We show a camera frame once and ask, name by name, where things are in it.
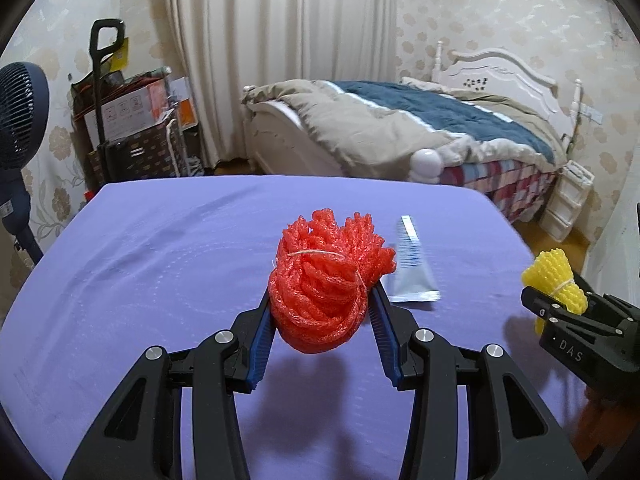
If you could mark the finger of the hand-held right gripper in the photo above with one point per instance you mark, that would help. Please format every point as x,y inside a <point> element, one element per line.
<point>542,305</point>
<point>597,294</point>

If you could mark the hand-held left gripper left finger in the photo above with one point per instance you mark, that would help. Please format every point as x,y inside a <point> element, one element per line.
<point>260,345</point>

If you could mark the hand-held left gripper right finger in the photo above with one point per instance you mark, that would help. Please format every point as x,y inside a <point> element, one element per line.
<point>385,340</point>

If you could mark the yellow foam net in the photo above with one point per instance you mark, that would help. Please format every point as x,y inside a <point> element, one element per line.
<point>552,272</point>

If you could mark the orange-red foam net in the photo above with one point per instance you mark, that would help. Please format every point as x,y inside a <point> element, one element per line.
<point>320,300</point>

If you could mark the teal and white tube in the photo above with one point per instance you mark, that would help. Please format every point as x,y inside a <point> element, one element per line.
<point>412,280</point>

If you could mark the white plastic drawer unit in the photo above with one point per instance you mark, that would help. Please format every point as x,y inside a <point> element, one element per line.
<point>565,200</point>

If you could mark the plaid bed sheet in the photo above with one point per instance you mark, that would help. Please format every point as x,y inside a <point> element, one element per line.
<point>500,185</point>

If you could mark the beige and teal quilt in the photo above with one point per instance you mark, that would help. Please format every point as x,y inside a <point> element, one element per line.
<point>400,110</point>

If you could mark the black hand truck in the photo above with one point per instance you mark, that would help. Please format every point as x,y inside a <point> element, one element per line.
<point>107,160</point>

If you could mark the small orange and white box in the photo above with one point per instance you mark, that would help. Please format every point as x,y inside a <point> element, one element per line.
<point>182,100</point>

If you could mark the white and orange cardboard box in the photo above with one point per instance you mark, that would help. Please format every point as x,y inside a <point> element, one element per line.
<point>130,110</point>

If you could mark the yellow paper tag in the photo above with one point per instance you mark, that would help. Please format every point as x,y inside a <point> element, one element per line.
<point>120,55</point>

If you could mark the cream curtain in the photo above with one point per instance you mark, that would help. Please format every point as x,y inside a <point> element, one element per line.
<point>275,20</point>

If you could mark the dark blue standing fan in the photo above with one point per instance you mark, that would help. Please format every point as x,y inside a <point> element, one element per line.
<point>20,115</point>

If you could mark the white wall socket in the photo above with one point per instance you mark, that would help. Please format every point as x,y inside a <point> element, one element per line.
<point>591,114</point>

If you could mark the white bed frame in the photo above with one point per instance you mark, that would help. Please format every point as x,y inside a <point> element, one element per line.
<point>500,67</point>

